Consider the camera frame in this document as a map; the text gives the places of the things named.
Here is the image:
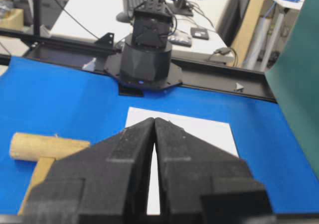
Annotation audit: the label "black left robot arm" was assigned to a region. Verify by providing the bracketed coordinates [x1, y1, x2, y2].
[22, 0, 172, 224]

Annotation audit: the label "white desk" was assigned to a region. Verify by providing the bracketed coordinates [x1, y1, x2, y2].
[50, 0, 234, 63]

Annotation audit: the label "wooden mallet hammer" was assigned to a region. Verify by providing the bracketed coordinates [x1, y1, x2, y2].
[9, 132, 90, 216]

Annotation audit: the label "black monitor stand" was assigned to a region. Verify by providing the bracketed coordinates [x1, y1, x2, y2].
[139, 0, 204, 17]

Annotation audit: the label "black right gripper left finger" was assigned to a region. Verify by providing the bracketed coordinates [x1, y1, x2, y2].
[23, 118, 154, 224]

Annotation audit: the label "white foam board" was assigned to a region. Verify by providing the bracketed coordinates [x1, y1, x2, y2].
[125, 107, 239, 216]

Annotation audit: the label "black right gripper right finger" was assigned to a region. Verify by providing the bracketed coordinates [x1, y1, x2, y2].
[155, 118, 277, 224]

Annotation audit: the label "dark green backdrop sheet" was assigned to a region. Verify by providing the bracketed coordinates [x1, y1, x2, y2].
[265, 0, 319, 176]

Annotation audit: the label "black keyboard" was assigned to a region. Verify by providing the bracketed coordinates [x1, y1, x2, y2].
[123, 0, 146, 20]

